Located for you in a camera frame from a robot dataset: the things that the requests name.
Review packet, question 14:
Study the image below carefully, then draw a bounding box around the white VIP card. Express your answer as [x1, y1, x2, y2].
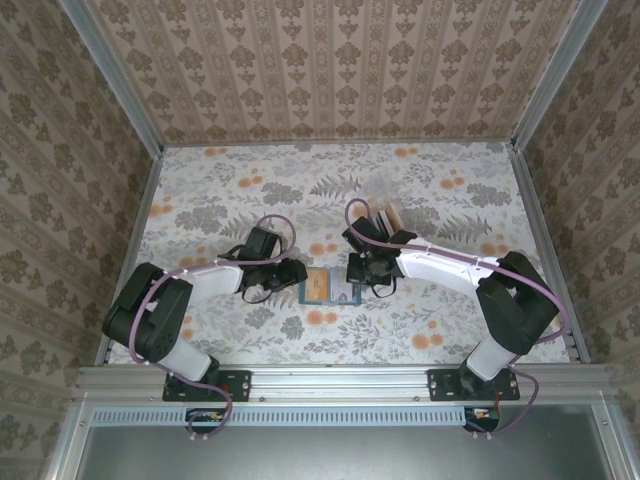
[332, 279, 360, 302]

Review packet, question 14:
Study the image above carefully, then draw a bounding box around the teal leather card holder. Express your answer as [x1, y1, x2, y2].
[298, 266, 363, 306]

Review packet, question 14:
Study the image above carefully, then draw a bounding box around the gold VIP card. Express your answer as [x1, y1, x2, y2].
[305, 269, 332, 300]

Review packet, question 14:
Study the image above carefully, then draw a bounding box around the floral patterned table mat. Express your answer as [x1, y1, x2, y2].
[105, 142, 576, 367]

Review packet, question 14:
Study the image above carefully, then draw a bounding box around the black controller board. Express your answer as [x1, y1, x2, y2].
[185, 407, 227, 435]
[463, 405, 501, 434]

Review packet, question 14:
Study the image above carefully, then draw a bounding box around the grey sheet metal panel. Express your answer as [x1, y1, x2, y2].
[74, 404, 621, 480]

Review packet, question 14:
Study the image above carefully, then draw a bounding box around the thin black camera cable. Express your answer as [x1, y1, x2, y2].
[369, 277, 400, 300]
[242, 284, 275, 305]

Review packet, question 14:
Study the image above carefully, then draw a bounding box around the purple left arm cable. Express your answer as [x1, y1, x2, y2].
[127, 214, 299, 444]

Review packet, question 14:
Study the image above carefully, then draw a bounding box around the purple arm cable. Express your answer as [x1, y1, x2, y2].
[343, 198, 571, 441]
[127, 214, 299, 444]

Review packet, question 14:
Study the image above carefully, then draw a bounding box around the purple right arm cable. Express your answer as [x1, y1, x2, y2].
[343, 198, 571, 441]

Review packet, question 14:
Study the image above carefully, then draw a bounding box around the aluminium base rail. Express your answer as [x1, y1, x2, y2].
[74, 364, 614, 401]

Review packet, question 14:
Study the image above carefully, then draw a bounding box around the aluminium side rail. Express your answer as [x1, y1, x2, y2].
[505, 142, 592, 366]
[93, 144, 166, 366]

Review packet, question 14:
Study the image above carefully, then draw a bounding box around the grey slotted cable duct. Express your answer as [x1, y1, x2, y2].
[92, 405, 469, 427]

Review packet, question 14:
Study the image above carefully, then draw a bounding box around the aluminium corner post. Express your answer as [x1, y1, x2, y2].
[59, 0, 166, 156]
[510, 0, 609, 151]

